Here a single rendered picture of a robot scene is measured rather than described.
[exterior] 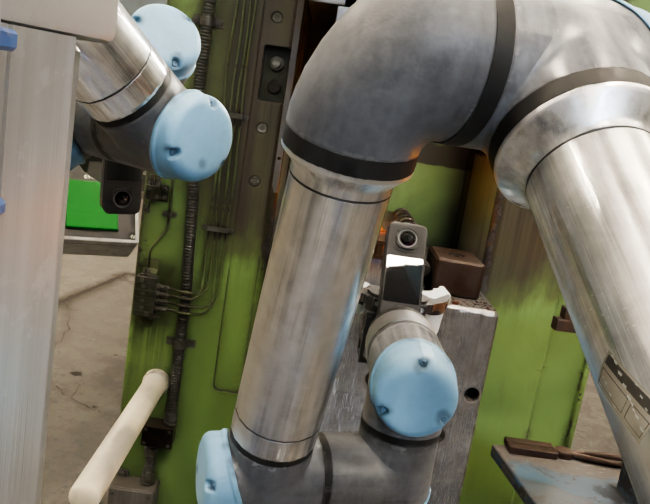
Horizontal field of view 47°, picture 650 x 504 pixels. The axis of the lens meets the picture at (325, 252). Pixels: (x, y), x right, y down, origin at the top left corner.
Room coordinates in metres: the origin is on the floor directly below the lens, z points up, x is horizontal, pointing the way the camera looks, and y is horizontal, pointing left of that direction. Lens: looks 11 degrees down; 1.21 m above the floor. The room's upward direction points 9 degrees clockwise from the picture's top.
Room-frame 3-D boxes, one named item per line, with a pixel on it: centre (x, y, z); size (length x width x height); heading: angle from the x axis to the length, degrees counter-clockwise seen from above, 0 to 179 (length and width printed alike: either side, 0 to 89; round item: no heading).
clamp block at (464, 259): (1.32, -0.24, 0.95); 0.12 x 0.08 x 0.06; 1
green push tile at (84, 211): (1.09, 0.36, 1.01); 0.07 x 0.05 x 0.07; 116
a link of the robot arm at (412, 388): (0.65, -0.10, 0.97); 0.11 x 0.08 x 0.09; 1
